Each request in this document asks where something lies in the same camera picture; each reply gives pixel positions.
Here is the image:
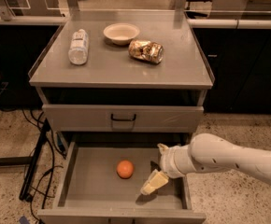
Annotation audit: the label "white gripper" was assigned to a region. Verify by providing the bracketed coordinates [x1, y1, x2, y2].
[140, 143, 194, 195]

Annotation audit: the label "orange fruit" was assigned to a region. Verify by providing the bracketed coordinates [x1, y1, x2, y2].
[116, 160, 134, 179]

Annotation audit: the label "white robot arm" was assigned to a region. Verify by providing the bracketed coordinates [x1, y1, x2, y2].
[140, 133, 271, 195]

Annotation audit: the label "open grey middle drawer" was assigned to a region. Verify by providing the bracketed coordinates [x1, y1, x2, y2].
[38, 143, 206, 224]

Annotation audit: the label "grey drawer cabinet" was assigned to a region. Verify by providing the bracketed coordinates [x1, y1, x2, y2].
[30, 10, 214, 146]

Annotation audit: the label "closed grey top drawer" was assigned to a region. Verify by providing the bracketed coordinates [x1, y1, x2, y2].
[43, 105, 204, 133]

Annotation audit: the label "shiny gold chip bag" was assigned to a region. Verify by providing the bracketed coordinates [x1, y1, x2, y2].
[128, 39, 164, 64]

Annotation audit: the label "white paper bowl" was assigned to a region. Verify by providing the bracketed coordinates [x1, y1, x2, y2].
[104, 23, 140, 46]

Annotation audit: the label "clear plastic water bottle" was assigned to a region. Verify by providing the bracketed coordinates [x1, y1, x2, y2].
[68, 29, 89, 65]

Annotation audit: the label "black metal stand leg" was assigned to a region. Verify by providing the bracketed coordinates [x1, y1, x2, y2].
[19, 120, 50, 201]

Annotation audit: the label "black drawer handle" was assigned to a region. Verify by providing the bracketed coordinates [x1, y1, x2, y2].
[110, 114, 136, 122]

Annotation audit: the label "black floor cables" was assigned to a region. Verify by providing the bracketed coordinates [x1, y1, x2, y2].
[20, 108, 66, 222]

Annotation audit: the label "white horizontal rail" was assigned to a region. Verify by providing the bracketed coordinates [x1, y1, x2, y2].
[0, 14, 271, 30]

